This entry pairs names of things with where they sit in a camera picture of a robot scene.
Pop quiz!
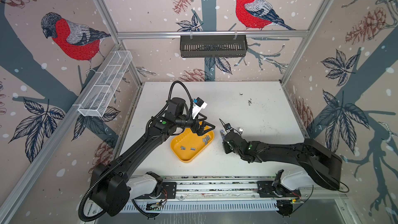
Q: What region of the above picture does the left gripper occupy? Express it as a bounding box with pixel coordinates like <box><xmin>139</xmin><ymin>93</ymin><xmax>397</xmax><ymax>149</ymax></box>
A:
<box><xmin>175</xmin><ymin>112</ymin><xmax>215</xmax><ymax>135</ymax></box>

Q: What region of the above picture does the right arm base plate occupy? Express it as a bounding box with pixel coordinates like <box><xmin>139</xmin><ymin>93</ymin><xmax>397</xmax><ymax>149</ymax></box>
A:
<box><xmin>257</xmin><ymin>181</ymin><xmax>301</xmax><ymax>198</ymax></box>

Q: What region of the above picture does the aluminium mounting rail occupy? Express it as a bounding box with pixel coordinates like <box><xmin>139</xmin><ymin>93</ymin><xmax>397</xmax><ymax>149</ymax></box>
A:
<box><xmin>90</xmin><ymin>176</ymin><xmax>346</xmax><ymax>203</ymax></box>

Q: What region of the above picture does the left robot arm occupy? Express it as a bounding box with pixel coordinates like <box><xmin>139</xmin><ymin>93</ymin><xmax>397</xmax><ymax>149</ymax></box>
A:
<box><xmin>78</xmin><ymin>81</ymin><xmax>215</xmax><ymax>223</ymax></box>

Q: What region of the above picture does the staple strip in tray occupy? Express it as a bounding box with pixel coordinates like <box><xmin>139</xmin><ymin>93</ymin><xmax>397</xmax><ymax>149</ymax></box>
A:
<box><xmin>202</xmin><ymin>135</ymin><xmax>212</xmax><ymax>145</ymax></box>

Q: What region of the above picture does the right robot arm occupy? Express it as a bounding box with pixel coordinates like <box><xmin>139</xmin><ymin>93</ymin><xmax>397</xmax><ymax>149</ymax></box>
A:
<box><xmin>220</xmin><ymin>129</ymin><xmax>349</xmax><ymax>193</ymax></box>

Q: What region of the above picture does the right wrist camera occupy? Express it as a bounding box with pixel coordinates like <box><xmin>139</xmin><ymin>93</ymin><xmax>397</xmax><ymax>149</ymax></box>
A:
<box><xmin>223</xmin><ymin>123</ymin><xmax>234</xmax><ymax>132</ymax></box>

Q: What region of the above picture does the black wall basket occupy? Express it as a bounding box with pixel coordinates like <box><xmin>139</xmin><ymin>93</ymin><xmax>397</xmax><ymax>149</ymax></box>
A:
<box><xmin>180</xmin><ymin>35</ymin><xmax>248</xmax><ymax>58</ymax></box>

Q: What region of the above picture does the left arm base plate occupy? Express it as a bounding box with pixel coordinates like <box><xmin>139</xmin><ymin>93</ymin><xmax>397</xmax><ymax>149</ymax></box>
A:
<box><xmin>147</xmin><ymin>182</ymin><xmax>177</xmax><ymax>200</ymax></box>

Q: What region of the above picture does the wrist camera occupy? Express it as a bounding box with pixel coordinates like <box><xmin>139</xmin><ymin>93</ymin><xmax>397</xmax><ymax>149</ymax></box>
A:
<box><xmin>223</xmin><ymin>123</ymin><xmax>234</xmax><ymax>132</ymax></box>
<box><xmin>191</xmin><ymin>97</ymin><xmax>207</xmax><ymax>119</ymax></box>

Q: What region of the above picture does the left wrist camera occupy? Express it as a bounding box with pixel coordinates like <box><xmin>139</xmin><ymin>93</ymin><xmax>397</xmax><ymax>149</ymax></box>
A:
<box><xmin>191</xmin><ymin>97</ymin><xmax>207</xmax><ymax>119</ymax></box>

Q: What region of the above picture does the white wire mesh shelf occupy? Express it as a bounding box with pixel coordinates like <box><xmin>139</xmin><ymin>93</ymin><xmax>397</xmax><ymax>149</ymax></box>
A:
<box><xmin>78</xmin><ymin>50</ymin><xmax>132</xmax><ymax>117</ymax></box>

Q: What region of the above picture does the yellow plastic tray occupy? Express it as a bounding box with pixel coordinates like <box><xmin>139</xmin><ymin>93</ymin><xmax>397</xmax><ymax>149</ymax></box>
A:
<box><xmin>170</xmin><ymin>129</ymin><xmax>215</xmax><ymax>163</ymax></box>

